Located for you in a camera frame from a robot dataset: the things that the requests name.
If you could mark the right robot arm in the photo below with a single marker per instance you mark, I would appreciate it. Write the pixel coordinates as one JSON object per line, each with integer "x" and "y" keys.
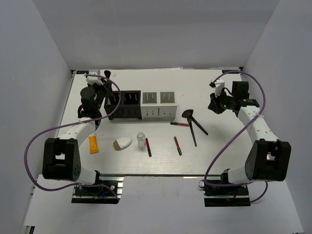
{"x": 269, "y": 157}

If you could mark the blue label sticker right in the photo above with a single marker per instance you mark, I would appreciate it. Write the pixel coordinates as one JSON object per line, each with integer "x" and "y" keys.
{"x": 231, "y": 71}

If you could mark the dark red lip gloss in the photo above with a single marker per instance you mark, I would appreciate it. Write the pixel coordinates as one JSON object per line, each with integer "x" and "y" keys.
{"x": 177, "y": 146}

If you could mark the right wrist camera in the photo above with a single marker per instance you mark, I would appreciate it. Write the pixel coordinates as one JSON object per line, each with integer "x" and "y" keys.
{"x": 218, "y": 85}

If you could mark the blue label sticker left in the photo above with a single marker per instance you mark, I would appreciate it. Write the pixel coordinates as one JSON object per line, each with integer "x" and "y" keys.
{"x": 81, "y": 72}

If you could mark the small clear bottle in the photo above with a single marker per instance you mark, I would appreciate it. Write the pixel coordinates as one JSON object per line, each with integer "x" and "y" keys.
{"x": 141, "y": 139}

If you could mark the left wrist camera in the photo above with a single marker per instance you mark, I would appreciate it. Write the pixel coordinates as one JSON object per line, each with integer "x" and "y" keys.
{"x": 92, "y": 78}

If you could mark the blue label sticker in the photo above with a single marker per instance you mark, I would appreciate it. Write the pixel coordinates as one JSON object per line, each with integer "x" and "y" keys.
{"x": 81, "y": 72}
{"x": 231, "y": 71}

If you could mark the white organizer box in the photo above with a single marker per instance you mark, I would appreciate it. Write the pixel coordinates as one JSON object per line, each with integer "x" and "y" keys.
{"x": 158, "y": 105}

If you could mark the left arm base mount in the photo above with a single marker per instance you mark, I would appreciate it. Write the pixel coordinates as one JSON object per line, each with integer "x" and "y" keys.
{"x": 99, "y": 195}

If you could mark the black brush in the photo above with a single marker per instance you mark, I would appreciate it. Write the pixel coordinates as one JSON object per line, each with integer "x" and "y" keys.
{"x": 108, "y": 80}

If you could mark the red lip gloss tube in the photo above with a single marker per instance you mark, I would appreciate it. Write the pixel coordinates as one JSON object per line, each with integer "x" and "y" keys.
{"x": 179, "y": 124}

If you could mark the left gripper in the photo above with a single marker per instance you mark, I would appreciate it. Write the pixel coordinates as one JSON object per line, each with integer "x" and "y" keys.
{"x": 98, "y": 86}

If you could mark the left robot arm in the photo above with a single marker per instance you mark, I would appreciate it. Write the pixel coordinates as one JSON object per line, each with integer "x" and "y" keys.
{"x": 61, "y": 159}

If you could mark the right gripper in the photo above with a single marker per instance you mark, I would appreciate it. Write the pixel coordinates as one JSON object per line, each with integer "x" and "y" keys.
{"x": 213, "y": 105}

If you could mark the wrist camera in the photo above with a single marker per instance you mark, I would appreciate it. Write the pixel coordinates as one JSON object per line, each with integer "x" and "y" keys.
{"x": 218, "y": 85}
{"x": 92, "y": 78}

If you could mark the red lip gloss black cap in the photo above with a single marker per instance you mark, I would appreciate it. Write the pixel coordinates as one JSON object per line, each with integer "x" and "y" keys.
{"x": 148, "y": 147}

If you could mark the orange cream tube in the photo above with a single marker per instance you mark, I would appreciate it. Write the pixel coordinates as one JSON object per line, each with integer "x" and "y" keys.
{"x": 93, "y": 145}

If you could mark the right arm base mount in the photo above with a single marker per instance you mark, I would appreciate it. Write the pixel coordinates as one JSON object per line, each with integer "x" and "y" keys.
{"x": 225, "y": 196}

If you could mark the black organizer box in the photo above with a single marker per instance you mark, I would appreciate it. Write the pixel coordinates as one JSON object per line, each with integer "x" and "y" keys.
{"x": 130, "y": 106}

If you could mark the fan makeup brush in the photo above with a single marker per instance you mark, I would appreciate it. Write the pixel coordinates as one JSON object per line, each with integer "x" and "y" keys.
{"x": 188, "y": 114}

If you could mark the white makeup sponge case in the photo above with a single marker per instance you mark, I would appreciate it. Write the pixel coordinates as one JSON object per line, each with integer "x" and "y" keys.
{"x": 122, "y": 143}

